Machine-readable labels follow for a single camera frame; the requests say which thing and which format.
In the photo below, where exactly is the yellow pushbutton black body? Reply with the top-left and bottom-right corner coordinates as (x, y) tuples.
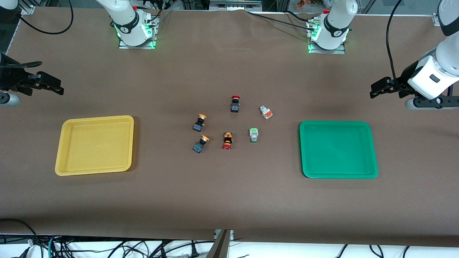
(193, 135), (210, 154)
(193, 114), (208, 132)

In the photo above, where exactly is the yellow plastic tray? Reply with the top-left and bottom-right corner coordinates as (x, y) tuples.
(55, 115), (134, 176)

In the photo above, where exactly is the green plastic tray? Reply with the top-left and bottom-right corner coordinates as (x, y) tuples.
(299, 121), (379, 179)

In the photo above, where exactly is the brown table cover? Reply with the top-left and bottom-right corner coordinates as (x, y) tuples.
(0, 7), (459, 248)

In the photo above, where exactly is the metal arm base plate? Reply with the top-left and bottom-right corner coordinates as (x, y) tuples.
(307, 18), (346, 55)
(118, 16), (158, 49)

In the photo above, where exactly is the black cable on table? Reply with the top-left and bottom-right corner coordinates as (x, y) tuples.
(285, 10), (316, 22)
(246, 11), (316, 31)

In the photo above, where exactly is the table support post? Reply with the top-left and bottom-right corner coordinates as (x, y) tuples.
(206, 229), (233, 258)

